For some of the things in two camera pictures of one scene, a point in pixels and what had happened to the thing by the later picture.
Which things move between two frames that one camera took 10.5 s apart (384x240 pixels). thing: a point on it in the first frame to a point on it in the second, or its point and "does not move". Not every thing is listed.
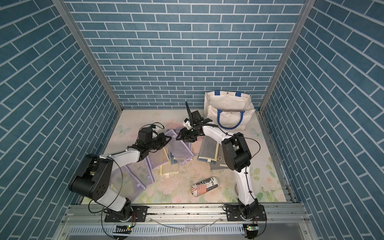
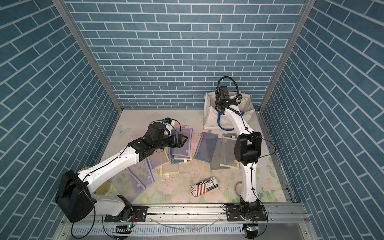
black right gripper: x=185 y=136 to x=217 y=102
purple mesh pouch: x=142 y=170 does not move
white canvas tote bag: x=228 y=110 does not move
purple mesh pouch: x=157 y=158 does not move
